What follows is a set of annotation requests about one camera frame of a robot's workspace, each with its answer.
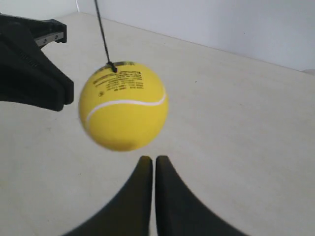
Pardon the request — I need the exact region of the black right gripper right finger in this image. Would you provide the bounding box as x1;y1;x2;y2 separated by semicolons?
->
156;155;245;236

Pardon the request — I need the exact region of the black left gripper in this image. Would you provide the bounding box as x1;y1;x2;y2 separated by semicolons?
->
0;13;74;111

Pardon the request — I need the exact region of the black hanging string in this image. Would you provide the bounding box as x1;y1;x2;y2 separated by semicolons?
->
94;0;118;73

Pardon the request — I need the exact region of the yellow ball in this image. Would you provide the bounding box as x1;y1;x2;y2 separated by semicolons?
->
79;61;169;151

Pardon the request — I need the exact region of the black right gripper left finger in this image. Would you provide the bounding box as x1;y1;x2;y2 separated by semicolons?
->
66;156;153;236

